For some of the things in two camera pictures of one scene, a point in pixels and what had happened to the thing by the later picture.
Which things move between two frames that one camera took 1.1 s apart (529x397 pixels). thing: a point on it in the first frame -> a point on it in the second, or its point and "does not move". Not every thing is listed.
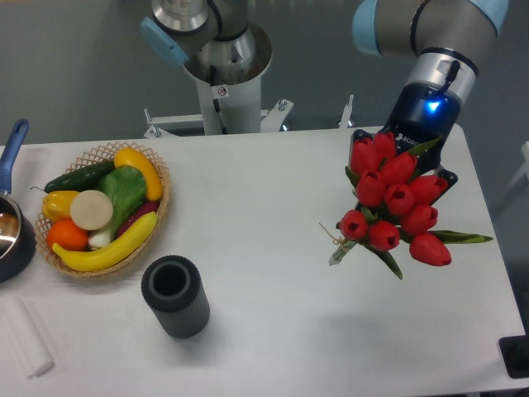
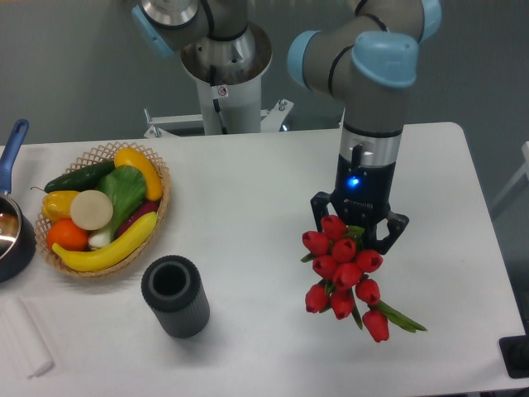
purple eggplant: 148,208 does not move
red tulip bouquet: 396,206 -> 345,269
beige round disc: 92,209 does not move
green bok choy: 126,187 does not move
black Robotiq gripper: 423,112 -> 361,197
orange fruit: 66,234 does not move
